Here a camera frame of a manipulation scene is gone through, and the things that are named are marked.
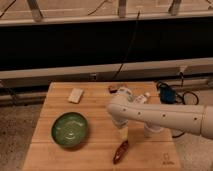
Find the green ceramic bowl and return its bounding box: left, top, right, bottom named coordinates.
left=51, top=112, right=88, bottom=148

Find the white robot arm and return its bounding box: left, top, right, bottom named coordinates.
left=107, top=87, right=213, bottom=139

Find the white plastic cup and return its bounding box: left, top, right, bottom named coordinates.
left=144, top=123, right=163, bottom=137

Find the dark red chili pepper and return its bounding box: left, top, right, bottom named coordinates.
left=113, top=141, right=129, bottom=164

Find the brown wooden block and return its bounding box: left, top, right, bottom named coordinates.
left=108, top=84, right=127, bottom=93

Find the blue black device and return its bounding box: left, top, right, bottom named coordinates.
left=160, top=87, right=176, bottom=104

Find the white sponge block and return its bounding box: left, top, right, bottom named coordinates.
left=68, top=88, right=84, bottom=104

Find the black hanging cable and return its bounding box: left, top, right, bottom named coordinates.
left=111, top=9, right=141, bottom=81

